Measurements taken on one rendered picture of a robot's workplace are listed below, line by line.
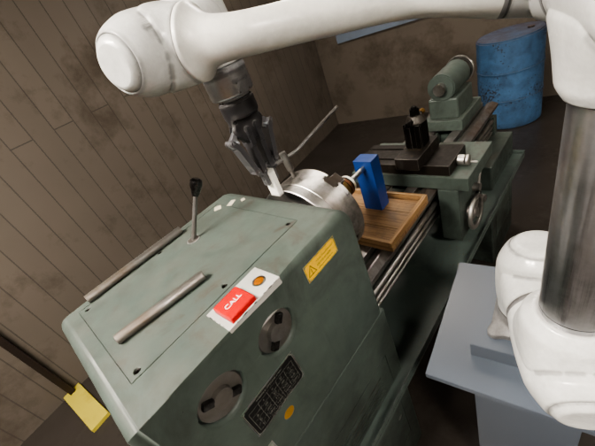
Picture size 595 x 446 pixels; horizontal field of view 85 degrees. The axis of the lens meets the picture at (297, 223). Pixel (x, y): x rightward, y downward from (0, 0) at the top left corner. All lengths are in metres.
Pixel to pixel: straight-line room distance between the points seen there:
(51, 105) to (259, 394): 2.43
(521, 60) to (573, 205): 3.18
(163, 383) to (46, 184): 2.24
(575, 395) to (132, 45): 0.82
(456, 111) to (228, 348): 1.63
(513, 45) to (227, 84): 3.17
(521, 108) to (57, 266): 4.07
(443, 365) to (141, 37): 0.98
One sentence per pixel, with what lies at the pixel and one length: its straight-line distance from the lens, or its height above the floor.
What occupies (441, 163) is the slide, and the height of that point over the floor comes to 0.97.
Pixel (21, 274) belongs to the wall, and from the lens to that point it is 2.75.
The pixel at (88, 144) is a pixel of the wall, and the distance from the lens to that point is 2.82.
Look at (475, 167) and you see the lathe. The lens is 1.45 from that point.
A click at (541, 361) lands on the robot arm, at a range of 0.74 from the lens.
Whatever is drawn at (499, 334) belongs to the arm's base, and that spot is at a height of 0.82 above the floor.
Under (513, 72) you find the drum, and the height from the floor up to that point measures 0.54.
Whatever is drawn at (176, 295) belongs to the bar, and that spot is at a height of 1.27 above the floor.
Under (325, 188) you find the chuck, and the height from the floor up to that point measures 1.21.
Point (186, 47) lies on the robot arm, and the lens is 0.50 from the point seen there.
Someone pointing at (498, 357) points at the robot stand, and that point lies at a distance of 1.03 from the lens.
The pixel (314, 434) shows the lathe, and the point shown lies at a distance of 0.95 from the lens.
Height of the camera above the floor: 1.65
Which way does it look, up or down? 32 degrees down
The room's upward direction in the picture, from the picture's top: 23 degrees counter-clockwise
